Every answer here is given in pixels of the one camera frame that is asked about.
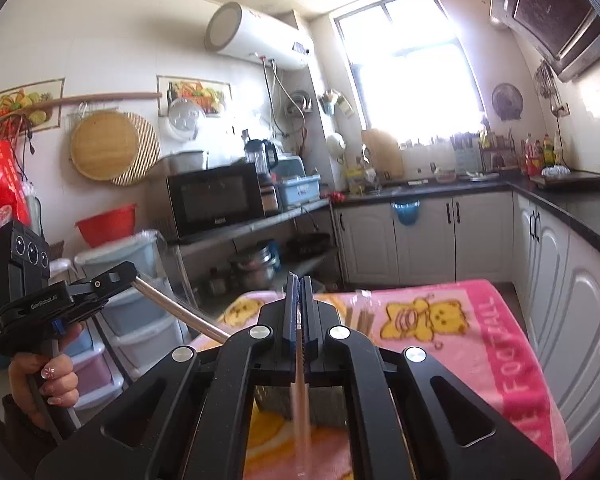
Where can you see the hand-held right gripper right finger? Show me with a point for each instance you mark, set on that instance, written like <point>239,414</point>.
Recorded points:
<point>309,310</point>

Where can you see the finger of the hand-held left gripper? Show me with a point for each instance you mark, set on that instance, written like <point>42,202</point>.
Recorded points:
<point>112,277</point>

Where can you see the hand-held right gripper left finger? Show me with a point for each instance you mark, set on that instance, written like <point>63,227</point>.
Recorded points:
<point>292,310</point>

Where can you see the chopstick pair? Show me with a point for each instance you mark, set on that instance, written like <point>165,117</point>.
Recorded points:
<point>361,320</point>
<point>300,425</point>
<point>180,310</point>

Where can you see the green plastic utensil basket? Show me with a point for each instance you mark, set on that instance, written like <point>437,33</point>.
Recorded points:
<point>275,405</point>

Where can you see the person's left hand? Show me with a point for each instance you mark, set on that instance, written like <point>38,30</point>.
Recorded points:
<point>55,385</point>

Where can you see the pale blue drawer cabinet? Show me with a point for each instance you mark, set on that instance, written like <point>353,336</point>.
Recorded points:
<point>140,320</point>

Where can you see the red plastic basin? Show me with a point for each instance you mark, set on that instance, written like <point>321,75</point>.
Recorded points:
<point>105,225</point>

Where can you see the stacked steel pots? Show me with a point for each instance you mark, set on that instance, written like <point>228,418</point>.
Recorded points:
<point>252,267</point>

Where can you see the steel kitchen shelf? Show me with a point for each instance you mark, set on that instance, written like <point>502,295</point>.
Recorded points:
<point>280,217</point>

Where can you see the red plastic bag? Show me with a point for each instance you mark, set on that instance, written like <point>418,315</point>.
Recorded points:
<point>2,195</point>

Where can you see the blue dish box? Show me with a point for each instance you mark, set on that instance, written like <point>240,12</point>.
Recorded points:
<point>300,192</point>

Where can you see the round bamboo mat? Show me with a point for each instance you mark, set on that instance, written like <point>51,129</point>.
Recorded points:
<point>147,155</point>

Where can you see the black microwave oven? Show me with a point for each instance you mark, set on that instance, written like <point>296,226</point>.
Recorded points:
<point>215,200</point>

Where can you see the round wooden board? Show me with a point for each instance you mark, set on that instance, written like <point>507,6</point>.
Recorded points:
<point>105,145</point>

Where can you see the blue hanging bag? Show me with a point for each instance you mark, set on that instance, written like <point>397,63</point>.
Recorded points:
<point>406,212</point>

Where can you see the white countertop appliance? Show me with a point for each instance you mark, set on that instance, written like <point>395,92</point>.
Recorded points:
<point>290,166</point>

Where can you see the dark blender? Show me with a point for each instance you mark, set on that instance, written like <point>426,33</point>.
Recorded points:
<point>260,157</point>

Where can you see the white colander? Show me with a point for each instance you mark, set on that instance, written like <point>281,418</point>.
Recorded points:
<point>336,147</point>

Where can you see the wooden cutting board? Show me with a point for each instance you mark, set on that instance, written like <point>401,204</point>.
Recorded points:
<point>382,155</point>

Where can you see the pink printed blanket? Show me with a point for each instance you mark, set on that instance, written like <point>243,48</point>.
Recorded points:
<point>480,360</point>

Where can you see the wooden rolling pin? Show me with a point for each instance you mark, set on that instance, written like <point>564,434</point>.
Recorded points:
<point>95,99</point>

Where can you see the teal knife holder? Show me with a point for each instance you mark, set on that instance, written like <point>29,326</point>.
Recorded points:
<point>466,157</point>

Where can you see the white kitchen cabinets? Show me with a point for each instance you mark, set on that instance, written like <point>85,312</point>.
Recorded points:
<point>545,260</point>

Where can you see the kitchen window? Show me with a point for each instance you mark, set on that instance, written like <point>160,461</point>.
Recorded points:
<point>410,70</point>

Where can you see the white water heater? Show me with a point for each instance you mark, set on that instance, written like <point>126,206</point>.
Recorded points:
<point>260,35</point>

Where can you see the row of condiment bottles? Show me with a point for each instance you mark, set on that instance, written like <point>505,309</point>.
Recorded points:
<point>542,155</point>

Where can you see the black kitchen countertop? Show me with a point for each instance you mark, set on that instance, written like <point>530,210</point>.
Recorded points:
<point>570,205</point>

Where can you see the small hanging tools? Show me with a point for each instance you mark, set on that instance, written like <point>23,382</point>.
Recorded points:
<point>547,85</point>

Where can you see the black range hood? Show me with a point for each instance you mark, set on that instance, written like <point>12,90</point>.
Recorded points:
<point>550,10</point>

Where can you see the fruit wall poster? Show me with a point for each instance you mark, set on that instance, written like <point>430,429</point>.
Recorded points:
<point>195,92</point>
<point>25,102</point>

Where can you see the wall utensil holder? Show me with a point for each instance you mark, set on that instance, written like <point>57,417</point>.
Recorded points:
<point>330,105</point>

